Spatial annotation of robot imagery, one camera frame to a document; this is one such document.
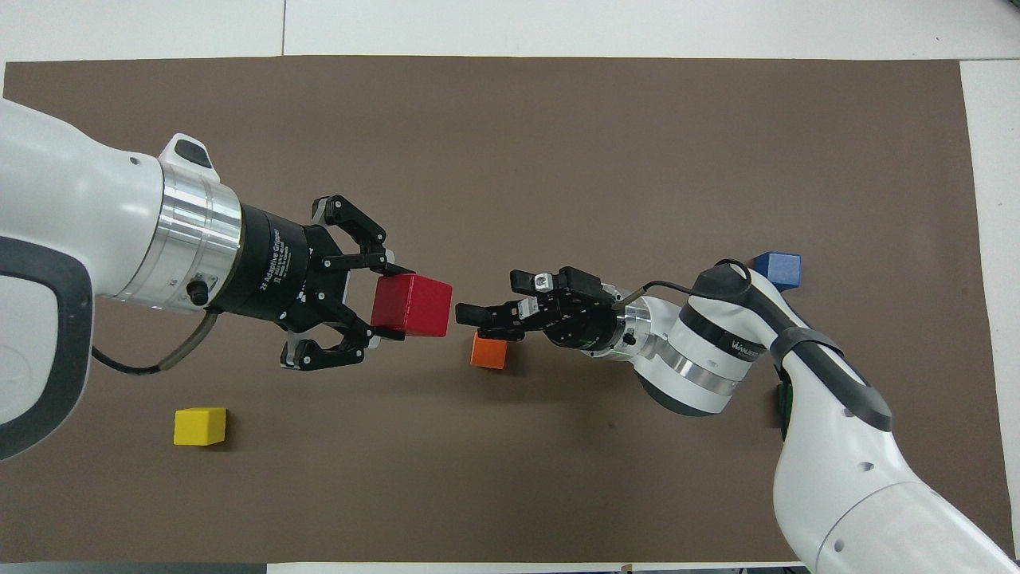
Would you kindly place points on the green wooden block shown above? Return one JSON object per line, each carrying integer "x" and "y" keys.
{"x": 782, "y": 402}

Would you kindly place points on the brown table mat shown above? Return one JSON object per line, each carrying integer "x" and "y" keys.
{"x": 558, "y": 159}

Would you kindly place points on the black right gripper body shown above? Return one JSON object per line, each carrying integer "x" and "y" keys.
{"x": 582, "y": 315}

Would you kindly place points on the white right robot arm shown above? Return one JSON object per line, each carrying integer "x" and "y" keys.
{"x": 829, "y": 446}

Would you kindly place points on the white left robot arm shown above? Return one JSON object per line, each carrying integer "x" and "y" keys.
{"x": 64, "y": 239}

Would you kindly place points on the orange wooden block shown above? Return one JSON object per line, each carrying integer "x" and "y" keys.
{"x": 488, "y": 353}

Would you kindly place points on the blue wooden block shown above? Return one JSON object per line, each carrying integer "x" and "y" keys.
{"x": 781, "y": 267}

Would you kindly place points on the red wooden block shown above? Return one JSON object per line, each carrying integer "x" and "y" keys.
{"x": 414, "y": 307}

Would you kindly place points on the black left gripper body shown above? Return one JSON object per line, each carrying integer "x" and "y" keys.
{"x": 287, "y": 267}

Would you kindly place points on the yellow wooden block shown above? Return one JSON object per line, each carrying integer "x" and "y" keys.
{"x": 199, "y": 426}

